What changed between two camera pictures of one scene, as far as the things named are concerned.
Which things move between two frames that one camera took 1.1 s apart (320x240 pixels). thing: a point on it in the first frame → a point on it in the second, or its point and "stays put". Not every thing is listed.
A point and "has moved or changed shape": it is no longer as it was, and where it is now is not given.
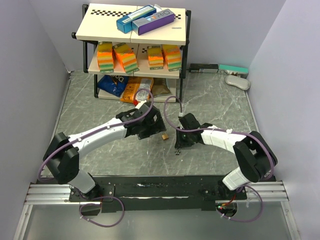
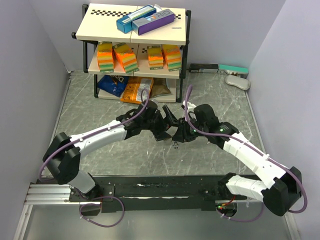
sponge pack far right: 173,55 stays put
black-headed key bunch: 177,152 has moved or changed shape
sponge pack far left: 105,56 stays put
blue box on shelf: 124,25 stays put
